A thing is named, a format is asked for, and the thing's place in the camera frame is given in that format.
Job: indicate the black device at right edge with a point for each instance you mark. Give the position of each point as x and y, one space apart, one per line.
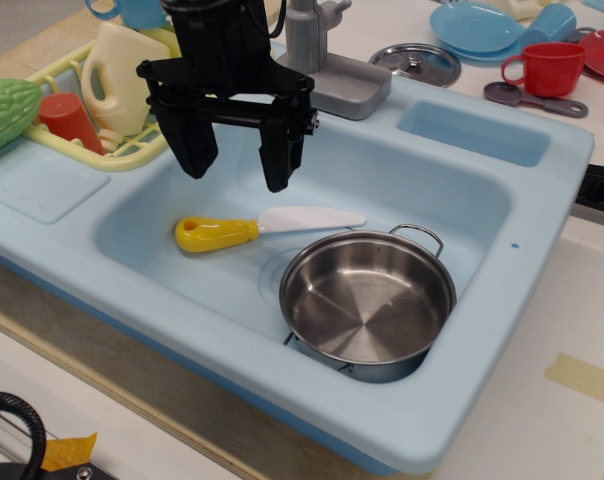
591 191

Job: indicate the yellow handled white toy knife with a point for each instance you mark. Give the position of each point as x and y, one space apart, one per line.
204 234

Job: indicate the grey toy measuring spoon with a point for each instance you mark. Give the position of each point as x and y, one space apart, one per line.
511 95

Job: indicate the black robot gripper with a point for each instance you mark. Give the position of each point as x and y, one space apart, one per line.
226 75

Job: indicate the blue toy mug top left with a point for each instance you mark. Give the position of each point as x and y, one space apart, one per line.
135 14

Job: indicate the light blue plastic plate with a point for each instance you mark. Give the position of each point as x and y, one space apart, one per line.
476 31

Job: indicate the yellow tape piece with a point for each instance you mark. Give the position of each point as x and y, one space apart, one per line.
68 452

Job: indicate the cream plastic detergent bottle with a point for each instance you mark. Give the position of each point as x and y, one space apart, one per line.
112 90

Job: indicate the cream plastic item top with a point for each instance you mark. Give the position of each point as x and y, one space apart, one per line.
520 9

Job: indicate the steel pot lid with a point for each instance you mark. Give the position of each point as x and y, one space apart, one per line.
421 62

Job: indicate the red toy mug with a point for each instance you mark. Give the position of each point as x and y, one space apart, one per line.
550 69

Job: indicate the red plastic cup in rack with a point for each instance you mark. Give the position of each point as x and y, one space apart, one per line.
65 116

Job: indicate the light blue plastic cup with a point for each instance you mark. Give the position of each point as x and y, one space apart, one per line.
556 22

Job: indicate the pale yellow dish rack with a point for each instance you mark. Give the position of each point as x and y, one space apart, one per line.
64 75

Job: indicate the grey toy faucet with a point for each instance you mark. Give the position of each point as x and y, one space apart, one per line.
344 87

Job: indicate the green toy bitter gourd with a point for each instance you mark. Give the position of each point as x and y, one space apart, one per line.
20 102

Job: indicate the stainless steel pot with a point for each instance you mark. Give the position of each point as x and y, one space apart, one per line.
368 304

